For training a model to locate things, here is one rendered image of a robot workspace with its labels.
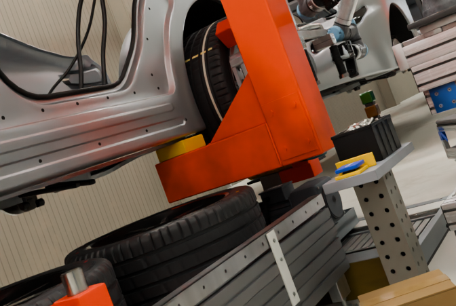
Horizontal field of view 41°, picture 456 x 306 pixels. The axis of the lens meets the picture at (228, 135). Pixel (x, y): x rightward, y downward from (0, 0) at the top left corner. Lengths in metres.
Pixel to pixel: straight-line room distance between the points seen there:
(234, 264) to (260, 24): 0.84
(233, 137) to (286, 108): 0.24
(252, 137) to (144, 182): 5.73
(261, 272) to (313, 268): 0.28
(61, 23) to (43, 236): 2.65
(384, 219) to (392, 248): 0.09
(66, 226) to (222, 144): 4.79
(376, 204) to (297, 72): 0.50
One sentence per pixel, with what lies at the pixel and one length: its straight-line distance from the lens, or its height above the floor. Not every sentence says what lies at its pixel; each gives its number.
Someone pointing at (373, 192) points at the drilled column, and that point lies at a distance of 1.90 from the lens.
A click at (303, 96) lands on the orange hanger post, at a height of 0.72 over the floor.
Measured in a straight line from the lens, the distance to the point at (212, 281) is 1.49.
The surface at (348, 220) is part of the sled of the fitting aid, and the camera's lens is 2.84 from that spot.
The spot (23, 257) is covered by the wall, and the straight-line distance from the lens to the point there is 6.46.
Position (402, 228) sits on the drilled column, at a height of 0.24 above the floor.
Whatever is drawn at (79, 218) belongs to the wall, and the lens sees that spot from 6.97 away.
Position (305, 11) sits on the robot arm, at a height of 1.01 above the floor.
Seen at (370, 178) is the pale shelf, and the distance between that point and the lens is 1.75.
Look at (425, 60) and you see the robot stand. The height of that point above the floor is 0.69.
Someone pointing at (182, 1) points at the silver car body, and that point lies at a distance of 2.63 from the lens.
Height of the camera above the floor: 0.67
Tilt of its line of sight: level
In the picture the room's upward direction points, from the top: 20 degrees counter-clockwise
